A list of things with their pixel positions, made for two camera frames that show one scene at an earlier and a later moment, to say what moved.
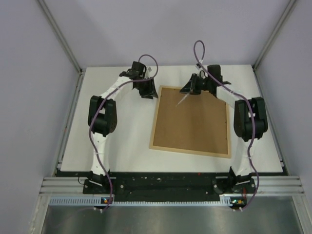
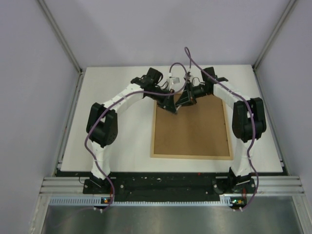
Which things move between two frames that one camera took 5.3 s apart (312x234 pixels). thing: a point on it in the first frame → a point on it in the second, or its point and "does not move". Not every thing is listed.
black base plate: x=169 y=187 does not move
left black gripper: x=150 y=91 → x=169 y=106
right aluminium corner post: x=283 y=16 does not move
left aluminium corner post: x=81 y=69 does not move
